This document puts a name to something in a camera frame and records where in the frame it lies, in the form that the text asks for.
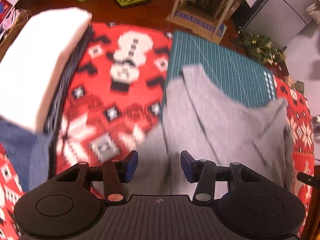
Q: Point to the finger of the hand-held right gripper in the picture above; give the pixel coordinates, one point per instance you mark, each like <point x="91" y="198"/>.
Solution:
<point x="306" y="179"/>

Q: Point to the red patterned blanket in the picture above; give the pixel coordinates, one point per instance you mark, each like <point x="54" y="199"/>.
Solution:
<point x="105" y="85"/>

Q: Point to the dark striped folded garment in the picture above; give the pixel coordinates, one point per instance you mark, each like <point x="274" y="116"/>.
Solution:
<point x="67" y="75"/>

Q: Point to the green cutting mat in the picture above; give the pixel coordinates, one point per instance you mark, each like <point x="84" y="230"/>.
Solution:
<point x="212" y="55"/>

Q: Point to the large red white box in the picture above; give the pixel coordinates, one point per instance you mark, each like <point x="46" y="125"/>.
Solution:
<point x="8" y="0"/>

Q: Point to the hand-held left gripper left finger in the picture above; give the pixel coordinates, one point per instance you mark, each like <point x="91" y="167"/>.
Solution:
<point x="131" y="166"/>

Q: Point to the cream folded sweater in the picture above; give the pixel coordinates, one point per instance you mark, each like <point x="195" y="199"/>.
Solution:
<point x="37" y="55"/>

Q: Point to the tinsel garland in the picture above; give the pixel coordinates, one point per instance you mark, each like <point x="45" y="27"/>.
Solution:
<point x="262" y="48"/>

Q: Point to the grey refrigerator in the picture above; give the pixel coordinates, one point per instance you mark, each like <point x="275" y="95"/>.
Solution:
<point x="282" y="12"/>

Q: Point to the folded blue jeans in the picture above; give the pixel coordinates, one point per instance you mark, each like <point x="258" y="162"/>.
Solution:
<point x="30" y="155"/>

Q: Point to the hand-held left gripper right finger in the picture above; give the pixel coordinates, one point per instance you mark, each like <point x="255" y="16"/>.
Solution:
<point x="186" y="166"/>

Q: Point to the grey knit shirt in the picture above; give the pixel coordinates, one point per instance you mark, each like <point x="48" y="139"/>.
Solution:
<point x="225" y="130"/>

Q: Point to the flat brown cardboard box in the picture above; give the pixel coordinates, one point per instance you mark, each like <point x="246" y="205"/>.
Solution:
<point x="217" y="30"/>

